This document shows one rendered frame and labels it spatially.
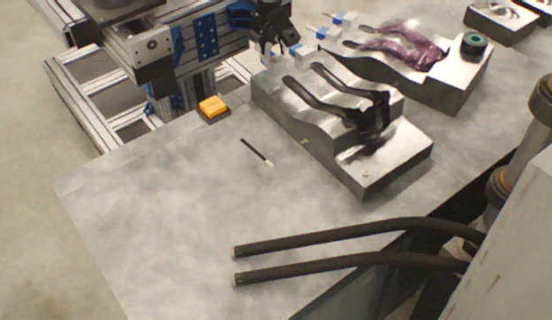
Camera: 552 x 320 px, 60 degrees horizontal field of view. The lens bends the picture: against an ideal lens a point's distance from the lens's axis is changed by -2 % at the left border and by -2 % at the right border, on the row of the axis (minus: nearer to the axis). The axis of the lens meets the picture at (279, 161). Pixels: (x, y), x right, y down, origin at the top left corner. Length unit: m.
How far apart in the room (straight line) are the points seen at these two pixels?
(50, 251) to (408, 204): 1.59
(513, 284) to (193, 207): 0.85
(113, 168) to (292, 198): 0.51
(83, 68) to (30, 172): 0.61
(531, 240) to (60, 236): 2.06
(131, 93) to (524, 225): 2.22
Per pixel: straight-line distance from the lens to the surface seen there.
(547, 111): 0.92
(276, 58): 1.48
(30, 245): 2.41
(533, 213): 0.57
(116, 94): 2.60
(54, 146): 2.76
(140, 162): 1.42
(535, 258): 0.60
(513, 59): 1.87
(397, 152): 1.33
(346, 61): 1.63
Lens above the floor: 1.83
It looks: 49 degrees down
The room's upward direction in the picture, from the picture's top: 1 degrees counter-clockwise
